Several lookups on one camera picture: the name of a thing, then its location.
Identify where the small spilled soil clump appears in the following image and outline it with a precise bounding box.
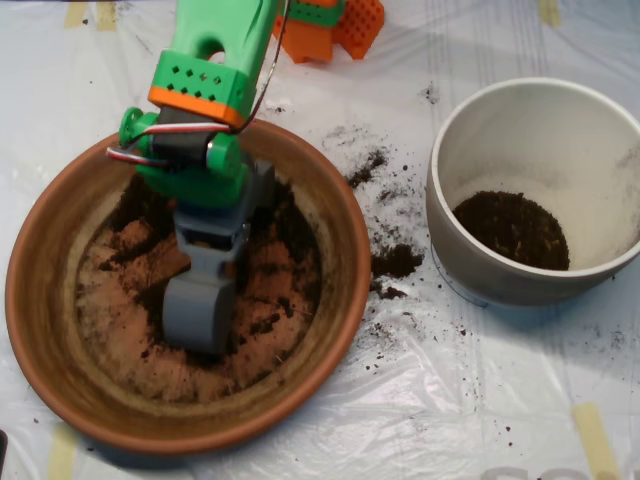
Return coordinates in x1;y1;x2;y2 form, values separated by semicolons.
369;282;407;302

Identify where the white ceramic pot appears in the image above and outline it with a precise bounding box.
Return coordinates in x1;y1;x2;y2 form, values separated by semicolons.
424;77;640;307

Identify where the terracotta clay bowl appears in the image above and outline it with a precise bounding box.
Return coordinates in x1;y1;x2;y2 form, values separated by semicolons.
4;110;372;456

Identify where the red white servo cable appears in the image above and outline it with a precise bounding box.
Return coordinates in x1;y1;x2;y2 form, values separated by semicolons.
105;0;292;169

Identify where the large spilled soil clump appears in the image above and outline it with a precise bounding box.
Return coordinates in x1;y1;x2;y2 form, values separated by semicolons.
370;243;425;277

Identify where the beige masking tape strip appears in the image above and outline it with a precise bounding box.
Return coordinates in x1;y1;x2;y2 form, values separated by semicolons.
64;0;87;29
46;424;79;480
538;0;562;27
572;403;621;480
96;0;119;32

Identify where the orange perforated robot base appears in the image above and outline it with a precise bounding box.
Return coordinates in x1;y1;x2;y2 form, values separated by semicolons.
272;0;386;64

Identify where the clear plastic sheet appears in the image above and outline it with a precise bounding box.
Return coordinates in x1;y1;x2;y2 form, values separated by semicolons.
0;0;640;480

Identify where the elongated spilled soil clump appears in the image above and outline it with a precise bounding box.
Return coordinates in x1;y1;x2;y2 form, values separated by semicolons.
344;148;389;189

